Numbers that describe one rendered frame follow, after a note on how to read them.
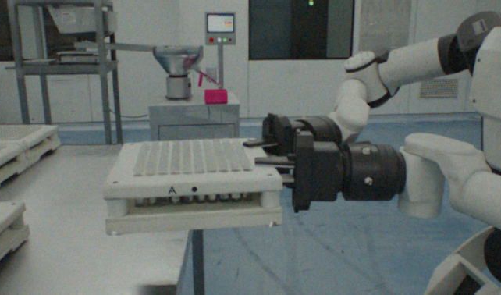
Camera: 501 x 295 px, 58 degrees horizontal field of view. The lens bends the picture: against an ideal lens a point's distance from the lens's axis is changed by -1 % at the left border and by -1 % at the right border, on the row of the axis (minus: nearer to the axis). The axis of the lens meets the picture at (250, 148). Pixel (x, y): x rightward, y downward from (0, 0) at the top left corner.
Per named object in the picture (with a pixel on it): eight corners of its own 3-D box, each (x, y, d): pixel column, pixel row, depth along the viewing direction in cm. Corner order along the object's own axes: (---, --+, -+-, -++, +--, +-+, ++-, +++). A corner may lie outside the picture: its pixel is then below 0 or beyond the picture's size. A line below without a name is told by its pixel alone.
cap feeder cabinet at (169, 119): (154, 211, 327) (147, 106, 307) (158, 184, 381) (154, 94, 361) (241, 207, 334) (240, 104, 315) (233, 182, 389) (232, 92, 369)
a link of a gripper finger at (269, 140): (239, 146, 80) (266, 140, 84) (251, 150, 78) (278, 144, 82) (239, 136, 80) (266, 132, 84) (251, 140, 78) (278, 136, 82)
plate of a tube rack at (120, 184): (102, 200, 61) (101, 186, 60) (124, 153, 84) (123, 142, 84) (282, 191, 64) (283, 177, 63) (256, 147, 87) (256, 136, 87)
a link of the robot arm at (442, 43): (455, 65, 112) (517, 51, 103) (452, 90, 107) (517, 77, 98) (438, 29, 105) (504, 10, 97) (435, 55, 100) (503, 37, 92)
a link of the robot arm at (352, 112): (337, 112, 90) (346, 84, 101) (318, 145, 95) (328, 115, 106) (367, 128, 90) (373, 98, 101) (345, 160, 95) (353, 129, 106)
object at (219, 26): (206, 96, 348) (204, 11, 332) (206, 94, 358) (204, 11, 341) (236, 96, 351) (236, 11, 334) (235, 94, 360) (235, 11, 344)
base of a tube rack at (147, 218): (105, 235, 62) (104, 218, 61) (126, 179, 85) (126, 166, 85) (282, 224, 65) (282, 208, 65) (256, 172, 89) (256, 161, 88)
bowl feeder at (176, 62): (153, 102, 322) (150, 47, 313) (156, 94, 357) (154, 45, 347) (222, 101, 328) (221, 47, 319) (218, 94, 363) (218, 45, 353)
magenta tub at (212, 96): (204, 104, 314) (204, 91, 312) (204, 101, 326) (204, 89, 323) (228, 103, 316) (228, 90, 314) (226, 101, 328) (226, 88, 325)
